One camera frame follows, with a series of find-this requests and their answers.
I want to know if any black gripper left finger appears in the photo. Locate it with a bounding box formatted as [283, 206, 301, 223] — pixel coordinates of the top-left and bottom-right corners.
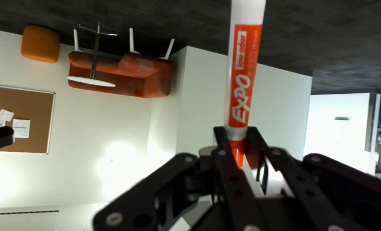
[92, 127, 264, 231]

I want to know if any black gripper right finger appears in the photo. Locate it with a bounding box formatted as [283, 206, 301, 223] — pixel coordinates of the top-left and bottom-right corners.
[247, 127, 381, 231]

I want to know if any orange white Expo marker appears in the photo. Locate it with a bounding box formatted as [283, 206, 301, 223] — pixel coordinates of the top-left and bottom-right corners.
[224, 0, 266, 168]

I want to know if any red lounge sofa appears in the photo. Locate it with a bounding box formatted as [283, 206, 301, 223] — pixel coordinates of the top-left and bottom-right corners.
[66, 27, 175, 99]

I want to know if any small round white side table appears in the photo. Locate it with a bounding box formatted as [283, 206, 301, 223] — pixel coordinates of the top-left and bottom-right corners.
[66, 22, 116, 88]

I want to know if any cork bulletin board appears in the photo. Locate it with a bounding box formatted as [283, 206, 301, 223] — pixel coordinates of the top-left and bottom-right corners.
[0, 85, 55, 154]

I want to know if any orange round ottoman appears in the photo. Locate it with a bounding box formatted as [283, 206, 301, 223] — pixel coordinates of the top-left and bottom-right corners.
[20, 26, 60, 63]

